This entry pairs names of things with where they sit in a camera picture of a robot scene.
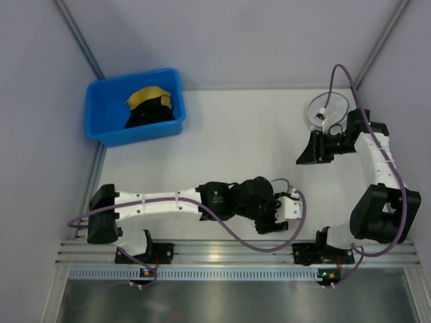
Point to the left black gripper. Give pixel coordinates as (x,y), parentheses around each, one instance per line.
(270,225)

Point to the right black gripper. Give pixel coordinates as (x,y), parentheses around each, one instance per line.
(318,146)

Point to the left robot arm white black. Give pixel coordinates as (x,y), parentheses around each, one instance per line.
(120,218)

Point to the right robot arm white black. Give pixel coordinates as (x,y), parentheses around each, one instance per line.
(387,209)

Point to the black garment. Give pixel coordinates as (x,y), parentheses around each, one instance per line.
(151,111)

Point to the yellow garment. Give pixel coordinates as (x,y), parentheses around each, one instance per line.
(149,93)

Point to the blue plastic bin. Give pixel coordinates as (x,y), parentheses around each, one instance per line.
(107,112)

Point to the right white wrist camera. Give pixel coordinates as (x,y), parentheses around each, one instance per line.
(322,116)

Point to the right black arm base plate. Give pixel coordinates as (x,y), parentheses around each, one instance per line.
(309,253)

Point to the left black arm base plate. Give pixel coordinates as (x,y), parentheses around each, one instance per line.
(157,253)

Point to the slotted grey cable duct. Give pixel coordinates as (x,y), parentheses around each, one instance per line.
(202,274)

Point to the aluminium frame rail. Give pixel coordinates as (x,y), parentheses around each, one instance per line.
(219,253)

